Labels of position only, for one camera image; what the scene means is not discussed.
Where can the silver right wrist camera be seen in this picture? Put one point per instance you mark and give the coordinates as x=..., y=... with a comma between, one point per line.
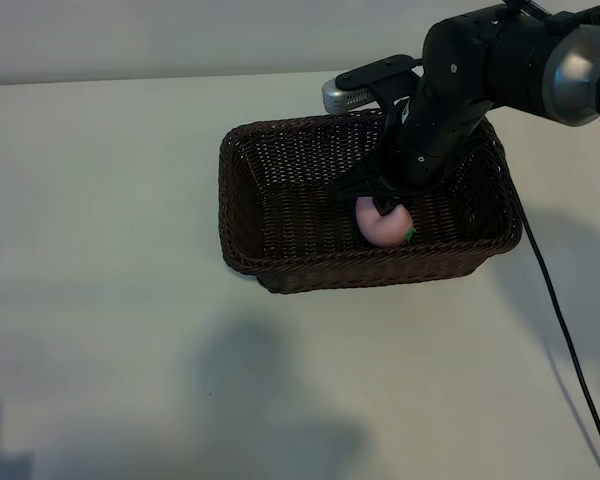
x=340, y=97

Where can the dark brown wicker basket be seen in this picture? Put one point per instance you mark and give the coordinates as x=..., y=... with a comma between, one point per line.
x=300, y=235

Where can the pink peach with green leaf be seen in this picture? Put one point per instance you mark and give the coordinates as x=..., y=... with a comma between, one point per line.
x=385, y=230

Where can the black right camera bracket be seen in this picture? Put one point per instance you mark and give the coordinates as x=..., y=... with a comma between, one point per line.
x=380, y=70

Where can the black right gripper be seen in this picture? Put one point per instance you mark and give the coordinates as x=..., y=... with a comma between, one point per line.
x=425, y=145

